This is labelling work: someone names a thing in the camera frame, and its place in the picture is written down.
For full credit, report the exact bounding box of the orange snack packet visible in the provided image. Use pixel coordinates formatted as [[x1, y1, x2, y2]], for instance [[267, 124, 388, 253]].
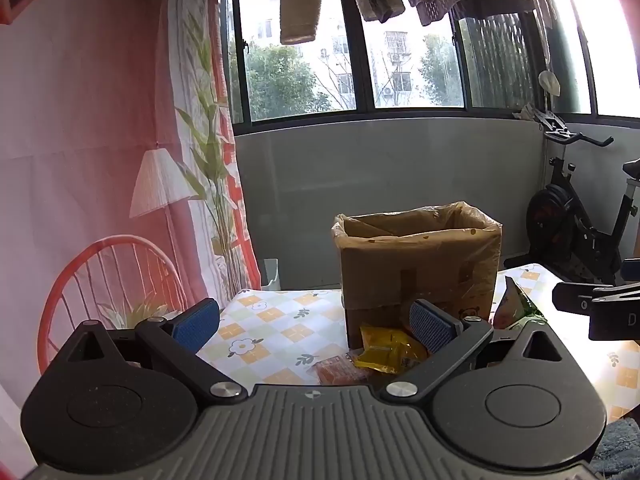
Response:
[[312, 352, 371, 387]]

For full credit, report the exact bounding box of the printed pink backdrop cloth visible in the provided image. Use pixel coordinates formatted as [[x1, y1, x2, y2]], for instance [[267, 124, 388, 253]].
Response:
[[0, 0, 263, 461]]

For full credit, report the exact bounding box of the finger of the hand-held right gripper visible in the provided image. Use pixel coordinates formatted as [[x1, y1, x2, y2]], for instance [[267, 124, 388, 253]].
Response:
[[552, 282, 601, 317]]

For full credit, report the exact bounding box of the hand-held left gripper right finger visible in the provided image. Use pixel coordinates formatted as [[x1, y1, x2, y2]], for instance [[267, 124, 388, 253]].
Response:
[[381, 299, 573, 405]]

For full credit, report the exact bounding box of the brown cardboard box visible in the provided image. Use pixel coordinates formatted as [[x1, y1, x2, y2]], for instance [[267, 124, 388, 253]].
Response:
[[331, 201, 503, 351]]

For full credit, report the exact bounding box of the yellow snack packet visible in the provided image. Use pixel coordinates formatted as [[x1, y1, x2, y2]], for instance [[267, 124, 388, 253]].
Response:
[[359, 324, 431, 375]]

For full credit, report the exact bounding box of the black exercise bike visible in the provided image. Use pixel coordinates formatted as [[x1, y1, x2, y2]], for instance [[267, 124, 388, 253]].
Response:
[[505, 105, 640, 286]]

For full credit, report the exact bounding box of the beige hanging towel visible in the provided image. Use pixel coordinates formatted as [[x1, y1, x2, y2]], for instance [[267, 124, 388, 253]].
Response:
[[279, 0, 321, 45]]

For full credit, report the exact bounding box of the green snack packet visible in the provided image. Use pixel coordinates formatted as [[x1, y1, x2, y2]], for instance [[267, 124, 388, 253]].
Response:
[[492, 276, 546, 330]]

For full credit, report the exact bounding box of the blue-grey rug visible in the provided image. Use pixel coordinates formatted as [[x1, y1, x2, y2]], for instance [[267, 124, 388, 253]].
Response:
[[590, 417, 640, 476]]

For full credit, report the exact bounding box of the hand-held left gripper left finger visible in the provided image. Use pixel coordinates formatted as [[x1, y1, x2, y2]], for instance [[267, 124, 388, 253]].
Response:
[[62, 298, 249, 405]]

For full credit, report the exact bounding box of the black-framed window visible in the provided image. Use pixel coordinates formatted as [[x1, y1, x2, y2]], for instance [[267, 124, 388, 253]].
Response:
[[217, 0, 640, 126]]

